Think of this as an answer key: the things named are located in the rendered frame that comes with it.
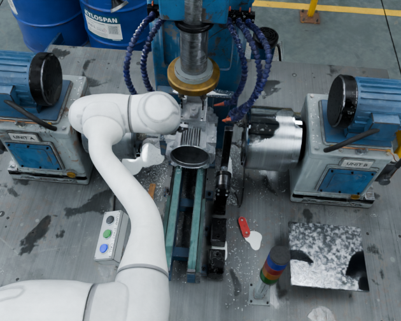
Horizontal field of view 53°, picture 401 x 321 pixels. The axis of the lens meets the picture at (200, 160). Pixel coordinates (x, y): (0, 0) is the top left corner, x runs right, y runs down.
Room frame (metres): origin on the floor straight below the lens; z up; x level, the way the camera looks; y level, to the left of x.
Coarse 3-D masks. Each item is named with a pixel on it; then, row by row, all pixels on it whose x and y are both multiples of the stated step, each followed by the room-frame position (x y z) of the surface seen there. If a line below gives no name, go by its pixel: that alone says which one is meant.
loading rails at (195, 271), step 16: (176, 176) 0.83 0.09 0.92; (176, 192) 0.76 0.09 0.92; (208, 192) 0.81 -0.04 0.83; (176, 208) 0.69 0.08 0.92; (192, 208) 0.73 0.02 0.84; (176, 224) 0.64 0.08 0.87; (192, 224) 0.62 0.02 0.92; (192, 240) 0.56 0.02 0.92; (176, 256) 0.52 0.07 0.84; (192, 256) 0.50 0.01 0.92; (192, 272) 0.44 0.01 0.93
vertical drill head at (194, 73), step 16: (192, 0) 0.96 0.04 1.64; (192, 16) 0.96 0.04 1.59; (208, 32) 0.99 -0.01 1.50; (192, 48) 0.96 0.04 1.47; (176, 64) 1.00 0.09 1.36; (192, 64) 0.96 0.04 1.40; (208, 64) 1.01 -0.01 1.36; (176, 80) 0.95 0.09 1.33; (192, 80) 0.94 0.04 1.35; (208, 80) 0.96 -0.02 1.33
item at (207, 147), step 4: (180, 104) 1.06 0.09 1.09; (208, 108) 1.05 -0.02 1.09; (212, 108) 1.05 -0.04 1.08; (208, 112) 1.04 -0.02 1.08; (212, 112) 1.04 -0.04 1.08; (172, 144) 0.87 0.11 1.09; (176, 144) 0.87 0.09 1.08; (204, 144) 0.87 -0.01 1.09; (208, 144) 0.88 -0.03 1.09; (172, 148) 0.86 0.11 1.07; (204, 148) 0.86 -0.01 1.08; (208, 148) 0.86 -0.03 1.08; (172, 164) 0.86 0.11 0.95; (176, 164) 0.86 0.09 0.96; (208, 164) 0.87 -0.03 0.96; (204, 168) 0.86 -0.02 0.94
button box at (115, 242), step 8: (104, 216) 0.58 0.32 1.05; (120, 216) 0.57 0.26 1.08; (128, 216) 0.59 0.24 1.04; (104, 224) 0.55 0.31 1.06; (112, 224) 0.54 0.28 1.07; (120, 224) 0.54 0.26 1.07; (112, 232) 0.51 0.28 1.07; (120, 232) 0.52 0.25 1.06; (104, 240) 0.49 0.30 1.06; (112, 240) 0.49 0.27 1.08; (120, 240) 0.49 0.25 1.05; (96, 248) 0.46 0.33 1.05; (112, 248) 0.46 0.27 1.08; (120, 248) 0.47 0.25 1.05; (96, 256) 0.44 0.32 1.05; (104, 256) 0.43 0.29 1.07; (112, 256) 0.43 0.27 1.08; (120, 256) 0.45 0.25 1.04; (104, 264) 0.43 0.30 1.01
